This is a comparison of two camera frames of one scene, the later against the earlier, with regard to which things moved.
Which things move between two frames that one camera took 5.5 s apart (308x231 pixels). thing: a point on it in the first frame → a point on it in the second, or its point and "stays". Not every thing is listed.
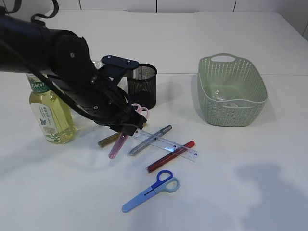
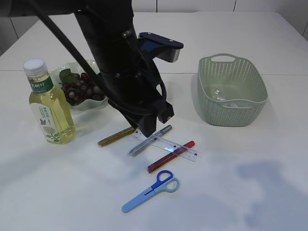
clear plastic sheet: (217, 96) stays
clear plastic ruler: (178, 149) stays
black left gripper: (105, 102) → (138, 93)
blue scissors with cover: (165, 182) stays
